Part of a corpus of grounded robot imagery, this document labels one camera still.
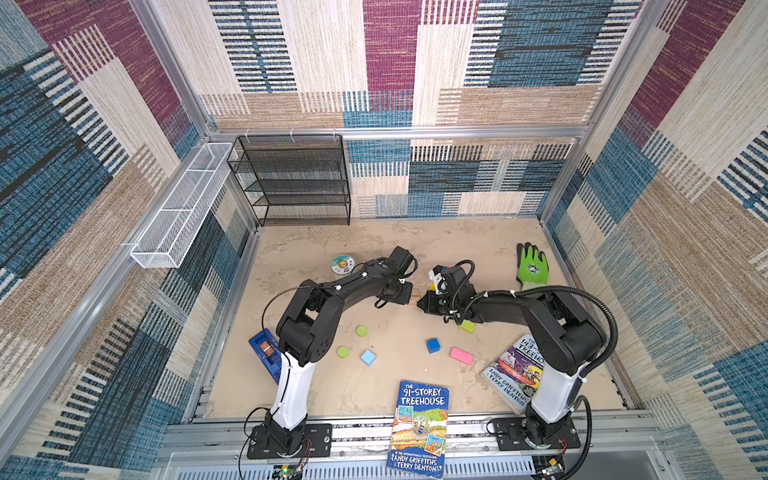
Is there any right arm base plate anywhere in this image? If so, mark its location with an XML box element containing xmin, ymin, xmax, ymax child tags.
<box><xmin>489</xmin><ymin>416</ymin><xmax>582</xmax><ymax>451</ymax></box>

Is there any black wire shelf rack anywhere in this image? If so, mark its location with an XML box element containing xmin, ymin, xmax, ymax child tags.
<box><xmin>229</xmin><ymin>134</ymin><xmax>352</xmax><ymax>227</ymax></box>

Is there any pink rectangular block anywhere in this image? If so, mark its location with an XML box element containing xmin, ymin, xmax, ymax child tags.
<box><xmin>449</xmin><ymin>347</ymin><xmax>474</xmax><ymax>366</ymax></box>

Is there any dark blue cube block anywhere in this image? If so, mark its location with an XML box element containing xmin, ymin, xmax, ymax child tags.
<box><xmin>426</xmin><ymin>338</ymin><xmax>441</xmax><ymax>354</ymax></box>

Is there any white wire mesh basket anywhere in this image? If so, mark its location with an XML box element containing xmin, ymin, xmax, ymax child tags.
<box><xmin>130</xmin><ymin>143</ymin><xmax>233</xmax><ymax>269</ymax></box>

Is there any round sunflower label jar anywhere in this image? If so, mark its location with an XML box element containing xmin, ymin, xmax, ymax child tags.
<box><xmin>330</xmin><ymin>254</ymin><xmax>356</xmax><ymax>276</ymax></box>

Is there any purple treehouse book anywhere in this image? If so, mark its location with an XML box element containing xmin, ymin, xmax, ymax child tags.
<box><xmin>483</xmin><ymin>333</ymin><xmax>544</xmax><ymax>414</ymax></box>

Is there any blue box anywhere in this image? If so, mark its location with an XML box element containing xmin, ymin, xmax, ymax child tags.
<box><xmin>248</xmin><ymin>329</ymin><xmax>282</xmax><ymax>384</ymax></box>

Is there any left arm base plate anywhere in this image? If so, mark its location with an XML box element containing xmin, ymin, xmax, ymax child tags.
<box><xmin>246</xmin><ymin>423</ymin><xmax>332</xmax><ymax>460</ymax></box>

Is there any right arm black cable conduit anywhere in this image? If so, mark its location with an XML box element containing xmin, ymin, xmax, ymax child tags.
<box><xmin>446</xmin><ymin>259</ymin><xmax>619</xmax><ymax>480</ymax></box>

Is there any light green rectangular block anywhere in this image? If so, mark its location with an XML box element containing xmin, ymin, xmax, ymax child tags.
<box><xmin>458</xmin><ymin>321</ymin><xmax>476</xmax><ymax>334</ymax></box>

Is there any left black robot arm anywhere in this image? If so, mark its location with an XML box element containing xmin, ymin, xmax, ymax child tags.
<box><xmin>264</xmin><ymin>256</ymin><xmax>418</xmax><ymax>454</ymax></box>

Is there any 91-storey treehouse book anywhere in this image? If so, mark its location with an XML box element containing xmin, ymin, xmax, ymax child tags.
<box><xmin>386</xmin><ymin>380</ymin><xmax>450</xmax><ymax>479</ymax></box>

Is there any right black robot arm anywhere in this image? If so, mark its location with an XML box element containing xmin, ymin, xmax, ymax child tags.
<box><xmin>417</xmin><ymin>285</ymin><xmax>619</xmax><ymax>449</ymax></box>

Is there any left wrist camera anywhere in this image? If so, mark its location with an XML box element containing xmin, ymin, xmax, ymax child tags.
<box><xmin>385</xmin><ymin>246</ymin><xmax>418</xmax><ymax>279</ymax></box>

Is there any green black work glove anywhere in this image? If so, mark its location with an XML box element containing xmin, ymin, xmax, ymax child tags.
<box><xmin>516</xmin><ymin>242</ymin><xmax>550</xmax><ymax>290</ymax></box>

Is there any light blue cube block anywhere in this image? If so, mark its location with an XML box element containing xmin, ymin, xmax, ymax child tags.
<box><xmin>361</xmin><ymin>350</ymin><xmax>376</xmax><ymax>367</ymax></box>

